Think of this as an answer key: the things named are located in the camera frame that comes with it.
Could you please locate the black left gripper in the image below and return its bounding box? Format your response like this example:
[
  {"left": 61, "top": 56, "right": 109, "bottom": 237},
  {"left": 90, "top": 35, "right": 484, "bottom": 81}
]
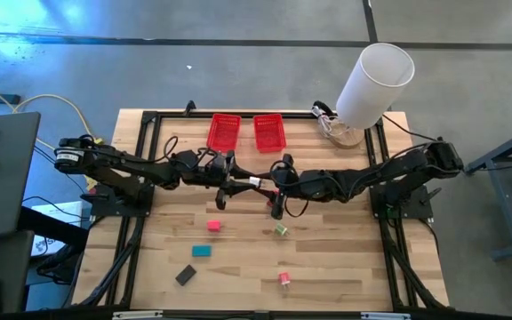
[{"left": 197, "top": 150, "right": 262, "bottom": 211}]

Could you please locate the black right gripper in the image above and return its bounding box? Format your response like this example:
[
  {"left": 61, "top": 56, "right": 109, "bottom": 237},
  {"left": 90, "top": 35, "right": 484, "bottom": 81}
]
[{"left": 255, "top": 153, "right": 305, "bottom": 220}]

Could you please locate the red plastic mesh basket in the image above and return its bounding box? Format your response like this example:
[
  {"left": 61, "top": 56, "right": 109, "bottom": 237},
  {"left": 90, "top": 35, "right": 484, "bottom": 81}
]
[
  {"left": 205, "top": 113, "right": 243, "bottom": 156},
  {"left": 252, "top": 113, "right": 287, "bottom": 155}
]

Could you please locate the teal blue plastic box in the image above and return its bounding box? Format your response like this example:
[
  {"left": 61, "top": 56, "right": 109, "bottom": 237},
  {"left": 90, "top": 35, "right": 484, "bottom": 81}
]
[{"left": 191, "top": 244, "right": 213, "bottom": 259}]

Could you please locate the black plastic box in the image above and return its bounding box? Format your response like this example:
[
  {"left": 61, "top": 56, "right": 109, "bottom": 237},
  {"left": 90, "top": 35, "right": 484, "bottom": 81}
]
[{"left": 174, "top": 264, "right": 197, "bottom": 286}]

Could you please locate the crumpled clear plastic bag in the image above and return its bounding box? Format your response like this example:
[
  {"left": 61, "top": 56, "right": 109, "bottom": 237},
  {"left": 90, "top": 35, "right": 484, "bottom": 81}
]
[{"left": 311, "top": 100, "right": 341, "bottom": 139}]

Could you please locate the white shade wooden table lamp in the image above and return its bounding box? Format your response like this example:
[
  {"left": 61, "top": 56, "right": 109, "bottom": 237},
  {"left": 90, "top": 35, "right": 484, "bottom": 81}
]
[{"left": 326, "top": 42, "right": 416, "bottom": 150}]

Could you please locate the white paper sheet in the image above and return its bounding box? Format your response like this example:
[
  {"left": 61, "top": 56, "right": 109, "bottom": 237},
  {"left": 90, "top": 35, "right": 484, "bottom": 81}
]
[{"left": 31, "top": 200, "right": 84, "bottom": 258}]

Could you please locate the dark grey desk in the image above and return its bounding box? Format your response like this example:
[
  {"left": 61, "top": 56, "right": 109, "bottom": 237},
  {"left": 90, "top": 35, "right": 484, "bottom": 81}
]
[{"left": 0, "top": 111, "right": 42, "bottom": 241}]

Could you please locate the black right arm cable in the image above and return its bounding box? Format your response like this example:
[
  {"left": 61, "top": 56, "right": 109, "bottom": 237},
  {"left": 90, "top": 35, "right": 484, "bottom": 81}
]
[{"left": 382, "top": 113, "right": 439, "bottom": 144}]

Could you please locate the silver frame bracket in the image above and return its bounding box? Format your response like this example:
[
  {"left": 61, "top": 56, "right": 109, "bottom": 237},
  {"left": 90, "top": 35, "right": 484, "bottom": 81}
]
[
  {"left": 361, "top": 312, "right": 412, "bottom": 320},
  {"left": 112, "top": 310, "right": 164, "bottom": 320}
]

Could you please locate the yellow floor cable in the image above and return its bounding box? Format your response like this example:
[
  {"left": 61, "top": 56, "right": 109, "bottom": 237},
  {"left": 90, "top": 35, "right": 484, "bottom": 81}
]
[{"left": 0, "top": 76, "right": 98, "bottom": 152}]

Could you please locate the blue grey table frame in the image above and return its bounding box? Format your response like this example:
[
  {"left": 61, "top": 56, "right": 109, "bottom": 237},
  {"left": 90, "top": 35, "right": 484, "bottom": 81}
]
[{"left": 462, "top": 120, "right": 512, "bottom": 262}]

